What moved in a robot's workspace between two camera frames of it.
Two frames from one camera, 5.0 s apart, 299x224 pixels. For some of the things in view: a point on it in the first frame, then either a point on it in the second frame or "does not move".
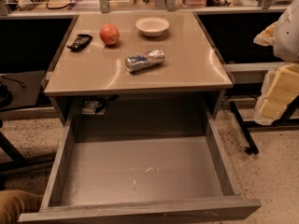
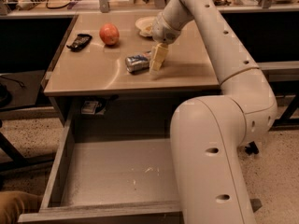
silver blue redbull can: [139, 63] does not move
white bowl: [152, 26] does not move
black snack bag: [80, 42] does not move
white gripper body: [289, 36] -> [163, 29]
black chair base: [17, 157] does not move
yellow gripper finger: [281, 84] -> [159, 55]
